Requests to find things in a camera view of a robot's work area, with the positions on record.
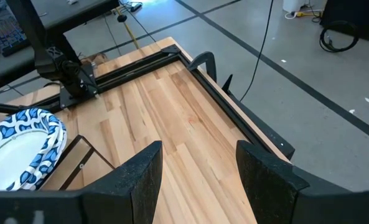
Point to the yellow power strip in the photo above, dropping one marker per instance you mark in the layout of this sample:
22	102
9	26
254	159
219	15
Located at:
305	14

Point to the grey desk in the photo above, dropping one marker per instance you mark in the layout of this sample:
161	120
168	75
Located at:
78	9

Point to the black box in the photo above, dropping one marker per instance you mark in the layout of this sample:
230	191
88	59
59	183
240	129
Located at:
352	18

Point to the large black table clamp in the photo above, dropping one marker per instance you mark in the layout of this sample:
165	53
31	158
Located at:
207	59

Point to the black keyboard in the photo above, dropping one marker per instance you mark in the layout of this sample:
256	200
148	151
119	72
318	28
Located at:
10	37

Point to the wooden shelf with black frame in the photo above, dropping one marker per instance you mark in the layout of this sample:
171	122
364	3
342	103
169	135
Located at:
78	168

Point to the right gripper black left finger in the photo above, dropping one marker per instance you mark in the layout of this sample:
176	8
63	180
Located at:
109	202

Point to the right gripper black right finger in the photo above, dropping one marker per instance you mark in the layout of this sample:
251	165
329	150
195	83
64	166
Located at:
280	199

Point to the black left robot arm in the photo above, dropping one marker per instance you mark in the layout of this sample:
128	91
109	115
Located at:
56	65

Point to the black table edge frame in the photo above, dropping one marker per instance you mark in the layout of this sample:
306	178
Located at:
234	109

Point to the black power strip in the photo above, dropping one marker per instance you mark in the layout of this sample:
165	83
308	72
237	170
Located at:
136	7

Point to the small black table clamp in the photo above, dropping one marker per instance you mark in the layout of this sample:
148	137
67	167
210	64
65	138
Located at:
228	84

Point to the blue patterned paper plate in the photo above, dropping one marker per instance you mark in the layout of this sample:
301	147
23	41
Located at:
10	155
59	146

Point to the white container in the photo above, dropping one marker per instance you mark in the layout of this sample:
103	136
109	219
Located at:
294	4

